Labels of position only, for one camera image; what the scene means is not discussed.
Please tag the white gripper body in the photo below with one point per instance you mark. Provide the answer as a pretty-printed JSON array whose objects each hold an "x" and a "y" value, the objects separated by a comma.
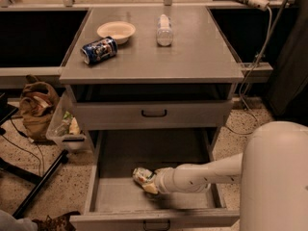
[{"x": 166, "y": 179}]

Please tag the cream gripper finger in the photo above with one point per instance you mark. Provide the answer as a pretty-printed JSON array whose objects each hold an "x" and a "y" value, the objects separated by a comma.
[{"x": 150, "y": 188}]

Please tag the green white 7up can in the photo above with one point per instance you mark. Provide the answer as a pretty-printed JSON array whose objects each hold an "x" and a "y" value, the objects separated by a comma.
[{"x": 143, "y": 176}]

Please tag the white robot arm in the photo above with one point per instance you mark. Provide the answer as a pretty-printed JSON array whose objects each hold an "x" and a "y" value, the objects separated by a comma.
[{"x": 272, "y": 170}]

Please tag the open middle drawer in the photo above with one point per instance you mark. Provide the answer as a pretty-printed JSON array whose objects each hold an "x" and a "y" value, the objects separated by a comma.
[{"x": 115, "y": 202}]

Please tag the closed top drawer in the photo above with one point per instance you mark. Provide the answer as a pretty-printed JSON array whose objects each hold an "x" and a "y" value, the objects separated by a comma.
[{"x": 151, "y": 115}]

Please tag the grey drawer cabinet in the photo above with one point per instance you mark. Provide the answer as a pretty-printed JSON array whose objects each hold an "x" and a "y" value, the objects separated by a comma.
[{"x": 197, "y": 66}]

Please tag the blue pepsi can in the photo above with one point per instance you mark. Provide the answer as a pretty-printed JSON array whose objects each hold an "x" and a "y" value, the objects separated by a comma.
[{"x": 99, "y": 50}]

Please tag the patterned shoe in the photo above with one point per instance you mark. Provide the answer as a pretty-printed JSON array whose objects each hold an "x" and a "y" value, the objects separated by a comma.
[{"x": 60, "y": 223}]

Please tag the clear plastic water bottle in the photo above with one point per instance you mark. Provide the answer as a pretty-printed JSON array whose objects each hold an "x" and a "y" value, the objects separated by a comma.
[{"x": 164, "y": 35}]

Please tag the brown paper bag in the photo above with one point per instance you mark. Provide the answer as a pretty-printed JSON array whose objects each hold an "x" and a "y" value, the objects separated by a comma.
[{"x": 38, "y": 102}]

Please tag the white paper bowl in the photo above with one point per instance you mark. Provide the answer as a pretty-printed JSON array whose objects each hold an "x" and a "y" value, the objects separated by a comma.
[{"x": 120, "y": 31}]

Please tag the black tripod stand legs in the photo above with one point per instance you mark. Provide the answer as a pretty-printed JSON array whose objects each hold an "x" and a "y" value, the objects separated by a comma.
[{"x": 37, "y": 180}]

